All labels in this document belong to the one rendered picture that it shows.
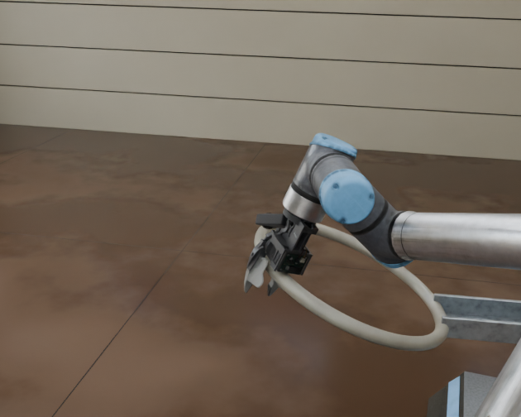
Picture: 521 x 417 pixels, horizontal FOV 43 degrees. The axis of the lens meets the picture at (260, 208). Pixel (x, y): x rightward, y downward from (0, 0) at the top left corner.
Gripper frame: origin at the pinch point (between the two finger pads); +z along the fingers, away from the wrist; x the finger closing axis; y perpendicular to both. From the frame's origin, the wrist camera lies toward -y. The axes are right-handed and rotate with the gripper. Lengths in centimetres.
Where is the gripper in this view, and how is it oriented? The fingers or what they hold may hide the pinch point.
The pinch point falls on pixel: (258, 286)
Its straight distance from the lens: 143.0
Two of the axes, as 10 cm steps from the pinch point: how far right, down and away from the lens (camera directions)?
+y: 3.8, 5.0, -7.8
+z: -4.0, 8.5, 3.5
